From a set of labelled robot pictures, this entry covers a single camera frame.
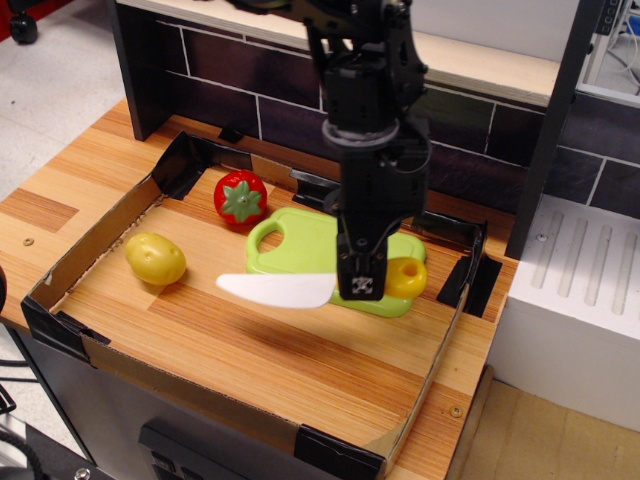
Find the red toy tomato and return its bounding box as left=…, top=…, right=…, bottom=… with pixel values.
left=214, top=170, right=268, bottom=225

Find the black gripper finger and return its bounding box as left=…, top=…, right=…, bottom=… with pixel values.
left=337, top=234, right=388, bottom=301

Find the white toy sink drainboard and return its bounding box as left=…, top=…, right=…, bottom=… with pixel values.
left=488, top=196, right=639, bottom=430

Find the yellow handled white toy knife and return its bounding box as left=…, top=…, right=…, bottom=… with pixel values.
left=215, top=256, right=429, bottom=310

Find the yellow toy potato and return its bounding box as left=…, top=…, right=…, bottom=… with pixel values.
left=125, top=232, right=187, bottom=286

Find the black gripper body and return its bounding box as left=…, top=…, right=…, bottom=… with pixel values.
left=322, top=119, right=432, bottom=260

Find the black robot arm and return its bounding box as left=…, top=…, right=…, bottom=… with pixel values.
left=233, top=1, right=431, bottom=300

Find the black shelf support panel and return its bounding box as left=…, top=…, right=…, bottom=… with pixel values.
left=107, top=1, right=173, bottom=141

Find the cardboard fence with black tape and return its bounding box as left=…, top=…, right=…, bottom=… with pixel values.
left=22, top=133, right=501, bottom=479

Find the green plastic cutting board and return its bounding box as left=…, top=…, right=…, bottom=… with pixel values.
left=246, top=207, right=426, bottom=318

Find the black vertical post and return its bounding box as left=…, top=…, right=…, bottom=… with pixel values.
left=505, top=0, right=604, bottom=260

